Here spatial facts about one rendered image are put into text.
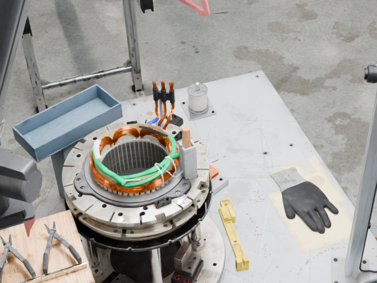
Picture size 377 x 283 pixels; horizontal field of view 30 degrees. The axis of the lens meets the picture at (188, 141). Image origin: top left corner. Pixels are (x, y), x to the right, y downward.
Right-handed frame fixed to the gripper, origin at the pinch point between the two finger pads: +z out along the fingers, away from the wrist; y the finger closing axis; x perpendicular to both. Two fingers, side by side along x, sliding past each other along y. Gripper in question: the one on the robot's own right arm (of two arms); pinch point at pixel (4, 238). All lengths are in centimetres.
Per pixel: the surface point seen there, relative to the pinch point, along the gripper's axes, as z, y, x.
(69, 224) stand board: 10.4, 12.7, 7.9
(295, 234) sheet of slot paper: 39, 67, 7
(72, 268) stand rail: 9.2, 10.3, -4.3
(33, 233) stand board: 10.4, 5.3, 8.4
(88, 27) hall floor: 119, 66, 241
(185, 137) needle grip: -4.0, 39.2, 7.9
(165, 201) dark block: 6.6, 32.2, 2.6
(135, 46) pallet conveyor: 92, 74, 175
